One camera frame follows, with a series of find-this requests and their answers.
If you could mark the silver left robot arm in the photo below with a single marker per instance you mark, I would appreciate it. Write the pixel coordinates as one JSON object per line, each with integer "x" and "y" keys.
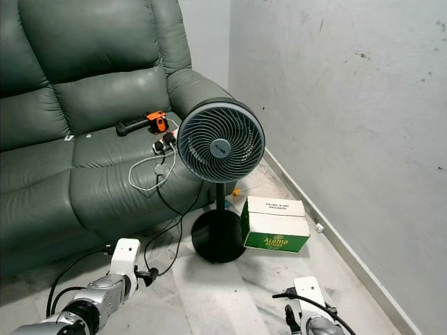
{"x": 101, "y": 296}

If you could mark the small white plastic piece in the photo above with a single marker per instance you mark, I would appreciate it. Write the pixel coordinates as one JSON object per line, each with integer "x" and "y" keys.
{"x": 319, "y": 227}

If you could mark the green white cardboard box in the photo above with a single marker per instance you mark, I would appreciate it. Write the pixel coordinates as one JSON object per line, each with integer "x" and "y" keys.
{"x": 276, "y": 223}

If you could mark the small orange plug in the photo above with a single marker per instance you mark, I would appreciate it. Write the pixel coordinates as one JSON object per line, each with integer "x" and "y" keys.
{"x": 236, "y": 190}

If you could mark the white power strip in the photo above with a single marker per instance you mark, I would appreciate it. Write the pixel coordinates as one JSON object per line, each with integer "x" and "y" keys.
{"x": 166, "y": 143}

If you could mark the orange black power tool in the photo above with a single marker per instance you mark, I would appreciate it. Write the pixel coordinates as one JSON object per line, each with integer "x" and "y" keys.
{"x": 156, "y": 121}

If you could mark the small white scrap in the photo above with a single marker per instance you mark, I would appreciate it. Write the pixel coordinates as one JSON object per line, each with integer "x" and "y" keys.
{"x": 69, "y": 137}

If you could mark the green leather sofa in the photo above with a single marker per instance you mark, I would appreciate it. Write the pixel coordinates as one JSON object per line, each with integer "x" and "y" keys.
{"x": 105, "y": 91}

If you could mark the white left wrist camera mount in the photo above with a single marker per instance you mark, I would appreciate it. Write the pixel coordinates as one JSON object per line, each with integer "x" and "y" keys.
{"x": 126, "y": 255}

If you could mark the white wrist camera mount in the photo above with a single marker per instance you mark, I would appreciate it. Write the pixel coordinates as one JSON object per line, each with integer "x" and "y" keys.
{"x": 126, "y": 255}
{"x": 309, "y": 292}

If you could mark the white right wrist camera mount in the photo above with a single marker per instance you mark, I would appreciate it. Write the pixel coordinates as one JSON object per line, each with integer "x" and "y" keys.
{"x": 309, "y": 292}

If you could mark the black pedestal fan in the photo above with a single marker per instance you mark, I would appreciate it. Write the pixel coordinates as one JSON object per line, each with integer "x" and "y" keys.
{"x": 221, "y": 143}

